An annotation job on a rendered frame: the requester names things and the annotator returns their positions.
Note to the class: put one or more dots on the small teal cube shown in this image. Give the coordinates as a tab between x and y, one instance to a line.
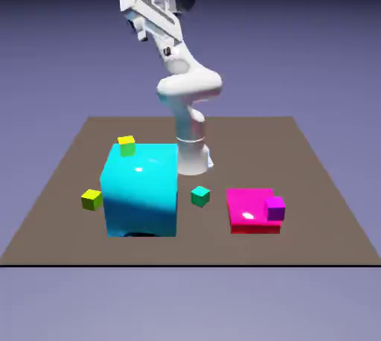
200	196

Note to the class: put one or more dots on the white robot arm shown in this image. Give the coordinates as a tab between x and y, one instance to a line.
190	82

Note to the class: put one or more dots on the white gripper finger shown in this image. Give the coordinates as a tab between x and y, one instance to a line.
131	24
143	33

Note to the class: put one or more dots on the large pink box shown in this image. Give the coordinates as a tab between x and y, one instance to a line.
247	207

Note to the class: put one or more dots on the large cyan box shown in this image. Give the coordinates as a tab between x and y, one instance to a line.
140	186

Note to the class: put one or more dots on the small yellow cube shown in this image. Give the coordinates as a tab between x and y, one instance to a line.
91	199
127	146

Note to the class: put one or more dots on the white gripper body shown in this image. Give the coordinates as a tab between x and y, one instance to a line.
154	7

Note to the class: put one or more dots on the small purple cube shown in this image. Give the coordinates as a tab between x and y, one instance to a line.
276	208

